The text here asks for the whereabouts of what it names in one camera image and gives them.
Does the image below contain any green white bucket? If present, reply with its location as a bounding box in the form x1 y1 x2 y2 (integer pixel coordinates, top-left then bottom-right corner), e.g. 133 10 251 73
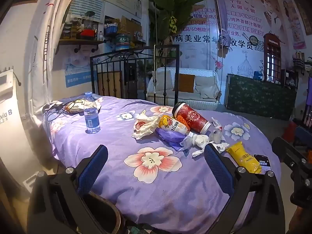
115 33 131 51

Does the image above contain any white paper wrapper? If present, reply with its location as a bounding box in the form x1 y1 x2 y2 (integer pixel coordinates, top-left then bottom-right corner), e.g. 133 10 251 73
192 143 230 158

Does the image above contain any orange cushion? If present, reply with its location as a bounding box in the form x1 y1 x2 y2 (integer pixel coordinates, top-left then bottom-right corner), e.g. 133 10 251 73
179 74 195 93

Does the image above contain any black metal bed headboard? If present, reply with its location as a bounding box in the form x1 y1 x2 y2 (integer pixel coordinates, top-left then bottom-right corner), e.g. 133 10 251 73
90 45 180 105

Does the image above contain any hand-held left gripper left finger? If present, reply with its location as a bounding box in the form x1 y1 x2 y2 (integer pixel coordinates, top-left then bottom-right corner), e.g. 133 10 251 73
27 144 115 234

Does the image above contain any red phone booth cabinet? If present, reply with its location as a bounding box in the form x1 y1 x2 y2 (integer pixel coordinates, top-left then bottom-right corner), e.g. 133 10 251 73
263 33 282 81

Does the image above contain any small clear plastic wrapper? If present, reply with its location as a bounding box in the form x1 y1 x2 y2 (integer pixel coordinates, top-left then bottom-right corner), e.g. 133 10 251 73
210 117 226 143

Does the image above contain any purple floral bed sheet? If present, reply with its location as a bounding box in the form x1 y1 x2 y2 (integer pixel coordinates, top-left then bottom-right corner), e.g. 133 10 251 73
43 95 282 227

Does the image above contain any large printed wall poster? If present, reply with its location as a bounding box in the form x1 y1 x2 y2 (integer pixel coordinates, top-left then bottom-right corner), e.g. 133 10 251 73
175 0 308 83

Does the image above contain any red stool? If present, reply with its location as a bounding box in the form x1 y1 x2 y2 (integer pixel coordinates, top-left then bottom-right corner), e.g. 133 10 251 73
282 121 298 144

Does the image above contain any green floral covered table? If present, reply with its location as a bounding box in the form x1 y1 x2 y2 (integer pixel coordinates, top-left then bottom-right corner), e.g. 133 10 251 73
224 74 297 121

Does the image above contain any white wicker swing sofa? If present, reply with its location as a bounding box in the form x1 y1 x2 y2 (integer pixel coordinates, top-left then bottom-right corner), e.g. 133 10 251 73
146 67 223 111

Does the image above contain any black cable tangle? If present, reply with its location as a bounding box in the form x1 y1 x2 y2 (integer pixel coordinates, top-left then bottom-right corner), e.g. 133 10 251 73
44 99 86 123

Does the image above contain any black trash bin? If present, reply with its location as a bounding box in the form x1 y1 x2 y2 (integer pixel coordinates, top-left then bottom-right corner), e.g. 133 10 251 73
82 192 122 234

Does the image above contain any red paper cup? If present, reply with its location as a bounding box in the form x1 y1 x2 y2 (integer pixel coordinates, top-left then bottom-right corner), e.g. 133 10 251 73
172 102 211 135

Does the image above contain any white patterned pouch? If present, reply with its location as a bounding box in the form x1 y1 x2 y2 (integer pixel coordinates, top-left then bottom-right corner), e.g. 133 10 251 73
65 97 101 115

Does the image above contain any clear water bottle blue label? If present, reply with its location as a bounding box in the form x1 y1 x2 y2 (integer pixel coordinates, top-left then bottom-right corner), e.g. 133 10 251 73
83 92 101 134

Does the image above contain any yellow snack packet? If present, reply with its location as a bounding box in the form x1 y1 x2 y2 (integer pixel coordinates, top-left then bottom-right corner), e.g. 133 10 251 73
225 141 262 174

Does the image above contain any blue plastic basket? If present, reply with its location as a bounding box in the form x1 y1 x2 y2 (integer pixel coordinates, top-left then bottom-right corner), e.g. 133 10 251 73
104 24 119 36

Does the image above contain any blue white wall poster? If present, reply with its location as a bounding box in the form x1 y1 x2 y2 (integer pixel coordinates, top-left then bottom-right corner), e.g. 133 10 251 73
65 46 98 88

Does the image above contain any white cushion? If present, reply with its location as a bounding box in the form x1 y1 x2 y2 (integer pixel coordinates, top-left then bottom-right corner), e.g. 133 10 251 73
153 68 174 92
194 75 219 99

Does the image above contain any large white tissue paper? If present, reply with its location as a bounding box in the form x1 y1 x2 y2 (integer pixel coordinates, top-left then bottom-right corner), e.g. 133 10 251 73
132 110 162 140

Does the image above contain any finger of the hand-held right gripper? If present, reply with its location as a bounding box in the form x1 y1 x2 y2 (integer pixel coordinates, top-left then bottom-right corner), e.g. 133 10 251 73
294 125 312 156
272 136 312 207

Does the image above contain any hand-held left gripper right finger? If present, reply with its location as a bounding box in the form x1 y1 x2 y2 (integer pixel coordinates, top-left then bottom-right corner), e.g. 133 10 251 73
204 143 285 234

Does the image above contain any purple plastic bag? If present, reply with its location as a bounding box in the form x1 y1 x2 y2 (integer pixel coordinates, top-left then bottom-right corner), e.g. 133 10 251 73
155 128 193 156

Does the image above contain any wooden wall shelf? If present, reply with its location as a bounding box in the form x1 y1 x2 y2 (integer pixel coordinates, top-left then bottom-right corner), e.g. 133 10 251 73
57 39 105 54

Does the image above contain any white curved machine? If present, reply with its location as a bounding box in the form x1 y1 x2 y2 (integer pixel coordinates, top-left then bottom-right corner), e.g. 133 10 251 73
0 66 53 200

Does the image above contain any black smartphone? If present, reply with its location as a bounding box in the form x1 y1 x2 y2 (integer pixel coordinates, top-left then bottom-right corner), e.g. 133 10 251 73
253 153 271 168

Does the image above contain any purple folded umbrella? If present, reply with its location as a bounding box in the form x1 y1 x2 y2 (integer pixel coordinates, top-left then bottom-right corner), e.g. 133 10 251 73
213 0 232 51

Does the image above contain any banana plant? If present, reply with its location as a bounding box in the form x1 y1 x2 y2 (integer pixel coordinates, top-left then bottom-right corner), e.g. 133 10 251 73
146 0 212 51

